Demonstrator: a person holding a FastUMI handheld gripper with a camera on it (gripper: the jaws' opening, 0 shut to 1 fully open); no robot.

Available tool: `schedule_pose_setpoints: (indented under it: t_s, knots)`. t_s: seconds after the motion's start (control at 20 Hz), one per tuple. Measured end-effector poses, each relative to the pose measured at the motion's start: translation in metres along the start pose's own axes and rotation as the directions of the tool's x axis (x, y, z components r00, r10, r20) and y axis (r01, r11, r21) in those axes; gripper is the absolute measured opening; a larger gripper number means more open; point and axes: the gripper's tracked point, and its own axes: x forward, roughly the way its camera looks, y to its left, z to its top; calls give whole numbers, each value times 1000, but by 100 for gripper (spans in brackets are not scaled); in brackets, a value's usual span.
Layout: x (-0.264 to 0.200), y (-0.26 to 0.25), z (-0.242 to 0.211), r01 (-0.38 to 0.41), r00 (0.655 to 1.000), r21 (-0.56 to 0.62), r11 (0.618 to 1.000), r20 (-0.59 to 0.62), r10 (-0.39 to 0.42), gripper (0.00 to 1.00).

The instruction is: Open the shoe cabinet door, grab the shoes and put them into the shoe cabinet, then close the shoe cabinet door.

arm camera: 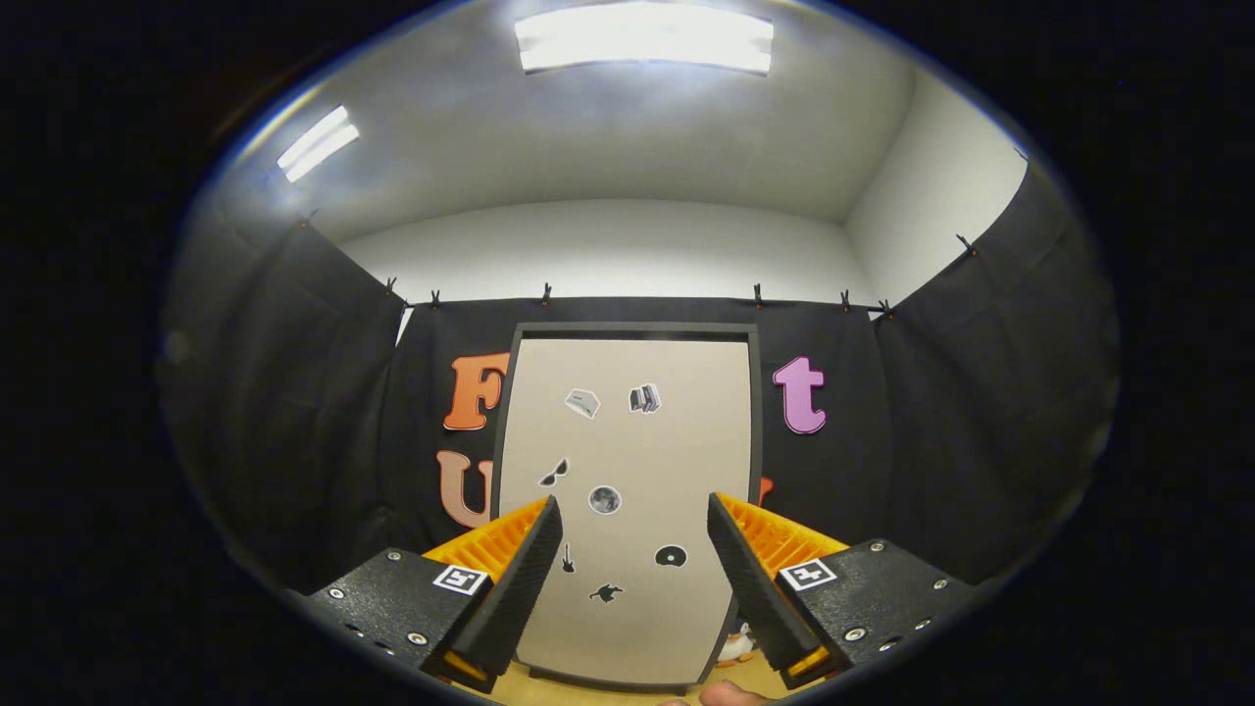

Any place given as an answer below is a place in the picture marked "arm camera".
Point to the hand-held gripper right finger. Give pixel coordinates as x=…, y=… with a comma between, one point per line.
x=750, y=579

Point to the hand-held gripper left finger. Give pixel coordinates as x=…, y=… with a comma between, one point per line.
x=525, y=579

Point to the beige shoe cabinet door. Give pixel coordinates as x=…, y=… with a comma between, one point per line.
x=637, y=451

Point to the dark grey shoe cabinet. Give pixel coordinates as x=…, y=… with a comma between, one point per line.
x=627, y=329

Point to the penguin plush toy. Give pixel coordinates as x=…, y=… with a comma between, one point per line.
x=737, y=645

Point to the black backdrop cloth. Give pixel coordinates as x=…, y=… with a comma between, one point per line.
x=941, y=422

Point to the row of black cloth clips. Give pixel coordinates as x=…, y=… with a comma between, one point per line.
x=757, y=294

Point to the narrow ceiling light panel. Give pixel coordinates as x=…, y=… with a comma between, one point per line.
x=317, y=144

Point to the wide ceiling light panel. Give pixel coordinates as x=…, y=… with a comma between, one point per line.
x=642, y=37

